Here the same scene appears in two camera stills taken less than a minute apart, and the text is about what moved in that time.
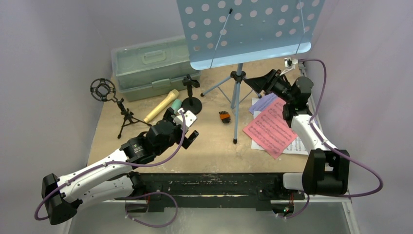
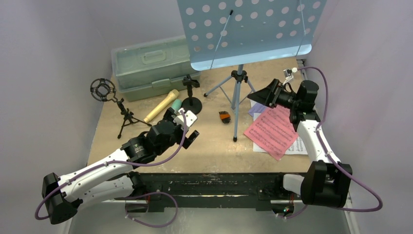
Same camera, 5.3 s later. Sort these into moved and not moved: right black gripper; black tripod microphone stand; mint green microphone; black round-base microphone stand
Moved: right black gripper
Not moved: black tripod microphone stand; black round-base microphone stand; mint green microphone
